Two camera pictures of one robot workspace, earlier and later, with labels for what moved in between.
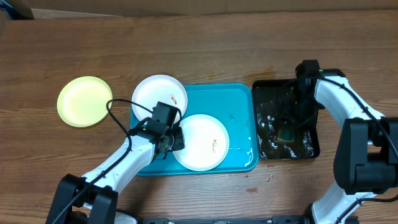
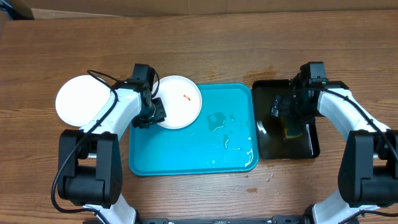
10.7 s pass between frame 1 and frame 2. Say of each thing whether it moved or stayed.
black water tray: stayed
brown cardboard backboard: stayed
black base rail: stayed
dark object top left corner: stayed
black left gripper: moved
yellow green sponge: moved
